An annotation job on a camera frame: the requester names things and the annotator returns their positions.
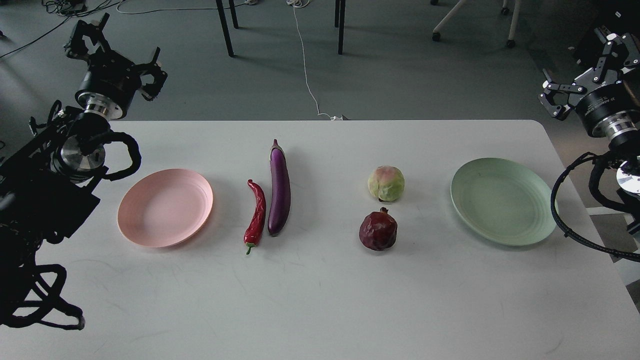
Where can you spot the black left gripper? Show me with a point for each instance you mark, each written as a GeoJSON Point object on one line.
{"type": "Point", "coordinates": [110, 78]}

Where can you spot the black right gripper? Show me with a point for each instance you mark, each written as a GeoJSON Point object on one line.
{"type": "Point", "coordinates": [606, 110]}

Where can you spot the red chili pepper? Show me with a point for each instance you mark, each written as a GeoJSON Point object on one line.
{"type": "Point", "coordinates": [254, 233]}

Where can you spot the purple eggplant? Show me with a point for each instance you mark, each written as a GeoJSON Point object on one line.
{"type": "Point", "coordinates": [280, 202]}

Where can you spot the green pink peach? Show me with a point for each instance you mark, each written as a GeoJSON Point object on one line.
{"type": "Point", "coordinates": [386, 183]}

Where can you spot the red pomegranate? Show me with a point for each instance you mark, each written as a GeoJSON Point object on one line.
{"type": "Point", "coordinates": [378, 230]}

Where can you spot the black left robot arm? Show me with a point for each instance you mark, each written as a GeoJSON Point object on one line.
{"type": "Point", "coordinates": [47, 186]}

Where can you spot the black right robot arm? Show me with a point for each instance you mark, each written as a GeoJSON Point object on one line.
{"type": "Point", "coordinates": [614, 182]}

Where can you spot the black equipment case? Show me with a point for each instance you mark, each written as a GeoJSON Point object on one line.
{"type": "Point", "coordinates": [613, 17]}

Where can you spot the white chair base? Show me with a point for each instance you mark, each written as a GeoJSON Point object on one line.
{"type": "Point", "coordinates": [465, 23]}

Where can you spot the black table leg left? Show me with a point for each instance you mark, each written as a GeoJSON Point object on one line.
{"type": "Point", "coordinates": [222, 16]}

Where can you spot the black table leg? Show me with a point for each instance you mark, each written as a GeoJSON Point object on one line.
{"type": "Point", "coordinates": [339, 23]}
{"type": "Point", "coordinates": [222, 16]}

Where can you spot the pink plate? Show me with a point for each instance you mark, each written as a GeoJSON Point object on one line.
{"type": "Point", "coordinates": [165, 208]}

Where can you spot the green plate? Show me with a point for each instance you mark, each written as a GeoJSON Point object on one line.
{"type": "Point", "coordinates": [503, 202]}

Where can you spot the black table leg right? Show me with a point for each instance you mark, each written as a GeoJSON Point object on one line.
{"type": "Point", "coordinates": [339, 23]}

